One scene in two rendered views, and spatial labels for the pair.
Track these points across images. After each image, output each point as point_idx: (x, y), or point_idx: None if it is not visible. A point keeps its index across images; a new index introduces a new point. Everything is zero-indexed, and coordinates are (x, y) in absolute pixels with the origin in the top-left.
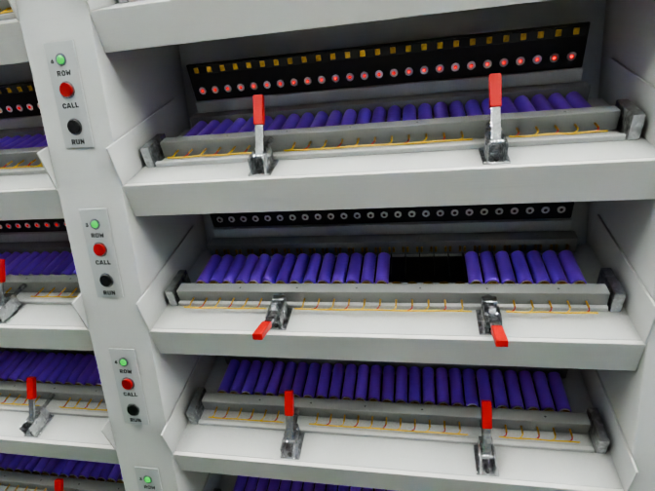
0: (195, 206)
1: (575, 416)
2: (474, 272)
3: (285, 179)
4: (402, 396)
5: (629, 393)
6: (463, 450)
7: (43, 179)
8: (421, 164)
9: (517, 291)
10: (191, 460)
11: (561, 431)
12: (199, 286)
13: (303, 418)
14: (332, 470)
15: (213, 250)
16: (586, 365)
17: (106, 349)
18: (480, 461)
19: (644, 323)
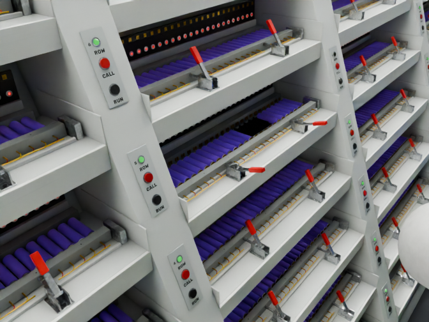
0: (188, 121)
1: (319, 165)
2: (273, 117)
3: (228, 87)
4: (269, 200)
5: (335, 137)
6: (307, 201)
7: (71, 150)
8: (265, 64)
9: (296, 114)
10: (228, 304)
11: (319, 174)
12: (182, 186)
13: (246, 243)
14: (285, 244)
15: None
16: (327, 131)
17: (165, 258)
18: (319, 195)
19: (334, 105)
